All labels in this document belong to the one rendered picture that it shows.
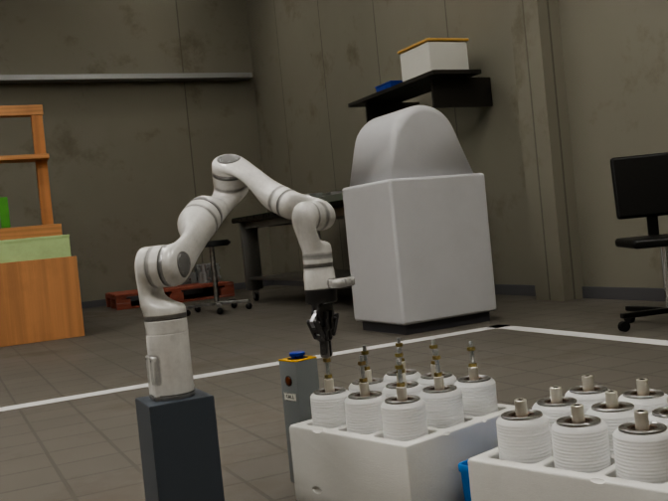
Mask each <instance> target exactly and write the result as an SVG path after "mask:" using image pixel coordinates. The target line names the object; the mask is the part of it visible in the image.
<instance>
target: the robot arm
mask: <svg viewBox="0 0 668 501"><path fill-rule="evenodd" d="M212 176H213V184H214V193H213V195H212V196H199V197H196V198H194V199H193V200H192V201H190V203H189V204H188V205H187V206H186V207H185V209H184V210H183V211H182V212H181V214H180V216H179V218H178V223H177V226H178V231H179V234H180V238H179V239H178V240H177V241H176V242H175V243H173V244H170V245H162V246H152V247H145V248H142V249H140V250H139V251H138V252H137V254H136V257H135V261H134V271H135V278H136V284H137V290H138V297H139V304H140V308H141V310H142V313H143V317H144V325H145V335H146V345H147V355H146V356H145V360H146V369H147V378H148V388H149V398H150V399H151V400H152V401H154V402H156V403H158V402H167V401H176V400H182V399H186V398H190V397H192V396H194V395H195V388H194V387H195V386H194V378H193V368H192V359H191V349H190V339H189V329H188V319H187V310H186V306H185V304H184V303H182V302H179V301H176V300H173V299H171V298H170V297H168V296H167V295H166V294H165V292H164V289H163V287H172V286H178V285H180V284H182V283H184V282H185V281H186V279H187V278H188V277H189V275H190V273H191V271H192V269H193V267H194V265H195V263H196V261H197V259H198V257H199V255H200V254H201V252H202V250H203V249H204V247H205V246H206V244H207V243H208V241H209V240H210V238H211V237H212V236H213V235H214V234H215V232H216V231H217V229H218V228H219V227H220V225H221V223H222V222H223V220H224V219H225V218H226V216H227V215H228V214H229V213H230V211H231V210H232V209H233V208H234V207H235V206H236V205H237V204H238V203H239V202H240V201H241V200H242V199H243V198H244V197H245V196H246V194H247V193H248V191H249V189H250V190H251V191H252V192H253V194H254V195H255V196H256V198H257V199H258V200H259V201H260V202H261V203H262V204H263V205H264V206H265V207H266V208H267V209H268V210H270V211H272V212H273V213H275V214H277V215H279V216H281V217H283V218H286V219H289V220H292V225H293V228H294V231H295V234H296V236H297V239H298V242H299V245H300V247H301V250H302V256H303V258H302V259H303V281H304V292H305V302H306V304H310V305H311V306H312V307H311V315H312V317H311V319H307V321H306V323H307V325H308V327H309V330H310V332H311V334H312V336H313V338H314V340H318V341H319V345H320V356H321V357H322V358H328V357H330V356H332V355H333V352H332V343H331V339H332V338H333V336H335V334H336V329H337V324H338V319H339V313H334V311H333V310H334V308H333V305H332V302H336V301H337V299H338V298H337V288H342V287H346V286H351V285H355V278H354V276H348V277H342V278H336V277H335V271H334V267H333V257H332V249H331V245H330V244H329V243H328V242H325V241H321V240H320V238H319V236H318V233H317V231H324V230H327V229H329V228H331V227H332V226H333V224H334V222H335V219H336V214H335V211H334V209H333V207H332V206H331V205H330V204H329V203H328V202H326V201H324V200H322V199H319V198H316V197H312V196H308V195H304V194H300V193H298V192H296V191H294V190H292V189H290V188H288V187H285V186H283V185H281V184H279V183H277V182H276V181H274V180H272V179H271V178H269V177H268V176H267V175H265V174H264V173H263V172H262V171H260V170H259V169H258V168H256V167H255V166H254V165H252V164H251V163H250V162H248V161H247V160H246V159H245V158H244V157H242V156H239V155H236V154H224V155H221V156H218V157H217V158H215V159H214V160H213V163H212ZM316 333H317V334H316Z"/></svg>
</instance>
